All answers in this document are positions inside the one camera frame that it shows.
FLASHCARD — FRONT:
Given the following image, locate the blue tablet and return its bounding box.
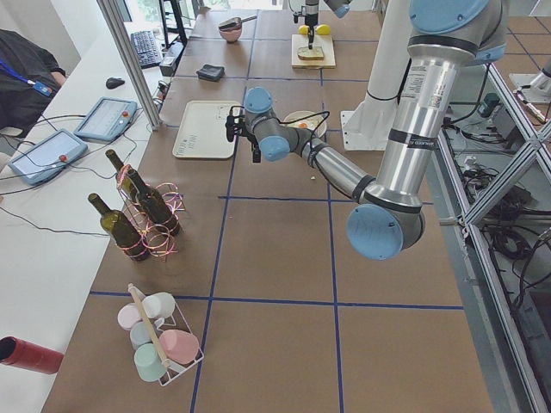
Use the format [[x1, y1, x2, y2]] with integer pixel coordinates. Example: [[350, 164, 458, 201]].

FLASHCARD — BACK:
[[74, 96, 138, 143], [8, 129, 88, 186]]

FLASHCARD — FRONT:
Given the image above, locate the seated person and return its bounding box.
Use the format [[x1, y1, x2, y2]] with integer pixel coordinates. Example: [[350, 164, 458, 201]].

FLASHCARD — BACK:
[[1, 29, 66, 138]]

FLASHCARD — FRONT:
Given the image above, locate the blue tablet near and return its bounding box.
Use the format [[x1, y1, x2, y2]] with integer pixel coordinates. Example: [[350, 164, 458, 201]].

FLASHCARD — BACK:
[[8, 129, 88, 186]]

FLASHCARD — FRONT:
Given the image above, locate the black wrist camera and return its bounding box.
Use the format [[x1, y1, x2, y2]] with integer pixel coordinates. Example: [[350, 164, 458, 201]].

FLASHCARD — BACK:
[[225, 106, 241, 143]]

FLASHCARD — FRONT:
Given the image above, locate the white wire cup rack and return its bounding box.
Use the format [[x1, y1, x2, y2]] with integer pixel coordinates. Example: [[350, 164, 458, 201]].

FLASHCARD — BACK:
[[117, 284, 204, 386]]

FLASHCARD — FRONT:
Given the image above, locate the light pink cup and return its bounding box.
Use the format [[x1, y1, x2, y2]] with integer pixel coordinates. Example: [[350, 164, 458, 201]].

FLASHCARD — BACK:
[[117, 303, 142, 331]]

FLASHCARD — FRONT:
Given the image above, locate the mint green cup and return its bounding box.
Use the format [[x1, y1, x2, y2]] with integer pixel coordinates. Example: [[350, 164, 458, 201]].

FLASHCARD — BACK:
[[133, 343, 167, 382]]

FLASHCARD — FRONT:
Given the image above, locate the white round plate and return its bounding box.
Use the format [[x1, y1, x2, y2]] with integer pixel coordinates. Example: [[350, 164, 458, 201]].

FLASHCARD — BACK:
[[282, 110, 327, 137]]

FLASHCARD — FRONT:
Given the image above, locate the fried egg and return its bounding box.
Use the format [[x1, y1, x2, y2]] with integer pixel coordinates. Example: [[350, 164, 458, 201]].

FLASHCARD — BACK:
[[291, 119, 319, 131]]

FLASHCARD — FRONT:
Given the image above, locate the blue tablet far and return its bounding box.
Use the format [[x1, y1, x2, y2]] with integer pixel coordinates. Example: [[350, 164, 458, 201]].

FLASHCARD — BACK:
[[74, 96, 138, 143]]

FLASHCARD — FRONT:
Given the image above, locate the cream bear serving tray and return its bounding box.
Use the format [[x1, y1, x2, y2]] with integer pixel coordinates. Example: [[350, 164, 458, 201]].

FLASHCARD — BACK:
[[172, 101, 240, 159]]

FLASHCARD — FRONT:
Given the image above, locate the aluminium frame post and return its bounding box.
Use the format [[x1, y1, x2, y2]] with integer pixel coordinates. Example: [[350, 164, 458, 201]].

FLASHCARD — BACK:
[[96, 0, 162, 131]]

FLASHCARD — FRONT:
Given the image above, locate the metal spoon in bowl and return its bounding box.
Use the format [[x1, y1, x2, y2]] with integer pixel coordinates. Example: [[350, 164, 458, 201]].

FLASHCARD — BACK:
[[218, 15, 257, 31]]

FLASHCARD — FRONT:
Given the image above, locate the wooden cutting board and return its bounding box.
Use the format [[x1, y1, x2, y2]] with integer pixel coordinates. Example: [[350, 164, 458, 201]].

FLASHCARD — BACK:
[[291, 34, 336, 69]]

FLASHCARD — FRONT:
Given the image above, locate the green wine bottle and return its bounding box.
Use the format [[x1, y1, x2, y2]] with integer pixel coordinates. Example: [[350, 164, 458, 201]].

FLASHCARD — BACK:
[[127, 168, 181, 236], [88, 193, 150, 262], [105, 149, 135, 198]]

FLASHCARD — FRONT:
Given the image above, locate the grey blue cup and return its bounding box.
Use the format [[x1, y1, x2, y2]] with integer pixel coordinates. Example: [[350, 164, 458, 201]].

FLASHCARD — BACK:
[[130, 321, 152, 350]]

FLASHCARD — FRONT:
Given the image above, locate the wooden rack handle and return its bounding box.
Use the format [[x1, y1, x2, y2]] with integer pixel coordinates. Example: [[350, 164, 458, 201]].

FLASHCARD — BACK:
[[127, 283, 170, 368]]

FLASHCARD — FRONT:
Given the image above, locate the green wine bottle middle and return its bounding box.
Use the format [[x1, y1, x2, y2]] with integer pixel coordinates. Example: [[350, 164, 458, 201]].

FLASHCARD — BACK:
[[127, 168, 181, 236]]

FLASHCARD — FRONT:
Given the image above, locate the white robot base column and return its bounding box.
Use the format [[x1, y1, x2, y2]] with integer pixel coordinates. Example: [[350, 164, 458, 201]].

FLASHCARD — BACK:
[[341, 0, 412, 151]]

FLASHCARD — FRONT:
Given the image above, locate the yellow lemon right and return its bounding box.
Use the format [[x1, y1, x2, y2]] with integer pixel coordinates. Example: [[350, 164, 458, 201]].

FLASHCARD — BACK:
[[315, 24, 331, 35]]

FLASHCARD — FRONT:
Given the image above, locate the grey folded cloth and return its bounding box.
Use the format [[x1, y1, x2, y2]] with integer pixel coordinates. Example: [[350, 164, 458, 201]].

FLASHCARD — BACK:
[[196, 64, 225, 82]]

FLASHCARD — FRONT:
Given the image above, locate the red cylinder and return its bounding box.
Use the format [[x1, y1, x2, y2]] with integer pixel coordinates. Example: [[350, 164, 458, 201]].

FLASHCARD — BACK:
[[1, 336, 64, 374]]

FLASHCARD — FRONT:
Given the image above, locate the copper wire bottle rack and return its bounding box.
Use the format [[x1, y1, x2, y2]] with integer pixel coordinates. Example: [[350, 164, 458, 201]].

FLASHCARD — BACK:
[[116, 164, 182, 259]]

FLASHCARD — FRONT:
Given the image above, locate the black keyboard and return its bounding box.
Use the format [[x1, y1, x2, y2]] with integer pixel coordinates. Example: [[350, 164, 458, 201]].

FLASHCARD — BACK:
[[130, 30, 163, 69]]

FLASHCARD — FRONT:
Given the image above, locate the pink bowl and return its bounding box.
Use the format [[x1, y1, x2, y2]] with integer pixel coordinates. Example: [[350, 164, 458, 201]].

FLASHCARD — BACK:
[[219, 26, 242, 43]]

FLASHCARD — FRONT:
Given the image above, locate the green wine bottle front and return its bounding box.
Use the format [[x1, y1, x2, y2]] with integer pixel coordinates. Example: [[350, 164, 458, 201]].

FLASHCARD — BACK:
[[88, 193, 150, 262]]

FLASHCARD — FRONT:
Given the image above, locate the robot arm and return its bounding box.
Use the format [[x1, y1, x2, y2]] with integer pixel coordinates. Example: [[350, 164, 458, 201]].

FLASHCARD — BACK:
[[226, 1, 509, 260], [293, 0, 351, 50]]

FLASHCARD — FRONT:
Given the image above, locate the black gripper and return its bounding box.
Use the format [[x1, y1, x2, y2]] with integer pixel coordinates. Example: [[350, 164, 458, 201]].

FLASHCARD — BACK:
[[304, 3, 318, 50], [236, 108, 260, 163]]

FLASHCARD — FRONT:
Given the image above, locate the green wine bottle back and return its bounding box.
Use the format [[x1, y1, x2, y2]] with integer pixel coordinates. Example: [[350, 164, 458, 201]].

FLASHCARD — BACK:
[[105, 149, 135, 198]]

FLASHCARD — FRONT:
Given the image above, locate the black computer mouse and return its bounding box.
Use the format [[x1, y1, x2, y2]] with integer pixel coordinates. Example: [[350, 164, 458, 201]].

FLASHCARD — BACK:
[[105, 77, 125, 90]]

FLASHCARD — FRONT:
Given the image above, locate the white cup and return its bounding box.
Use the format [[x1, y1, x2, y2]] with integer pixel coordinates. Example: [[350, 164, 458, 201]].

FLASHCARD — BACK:
[[142, 292, 176, 318]]

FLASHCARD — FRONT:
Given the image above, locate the bread slice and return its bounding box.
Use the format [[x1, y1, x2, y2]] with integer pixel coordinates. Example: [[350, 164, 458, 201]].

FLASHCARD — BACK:
[[297, 46, 325, 61]]

